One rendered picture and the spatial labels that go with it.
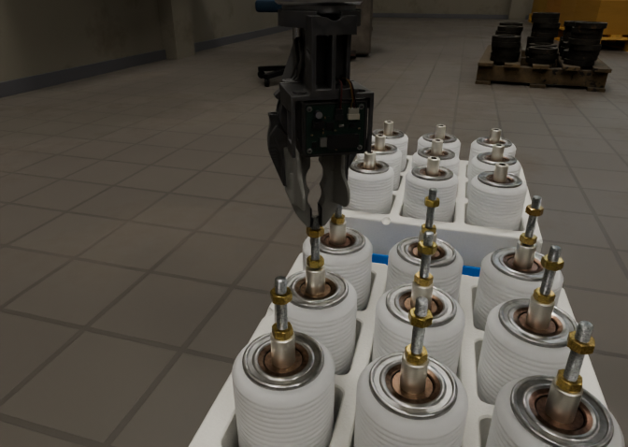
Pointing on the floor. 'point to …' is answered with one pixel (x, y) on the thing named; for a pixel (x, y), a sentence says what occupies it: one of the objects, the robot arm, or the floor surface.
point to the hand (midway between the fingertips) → (314, 210)
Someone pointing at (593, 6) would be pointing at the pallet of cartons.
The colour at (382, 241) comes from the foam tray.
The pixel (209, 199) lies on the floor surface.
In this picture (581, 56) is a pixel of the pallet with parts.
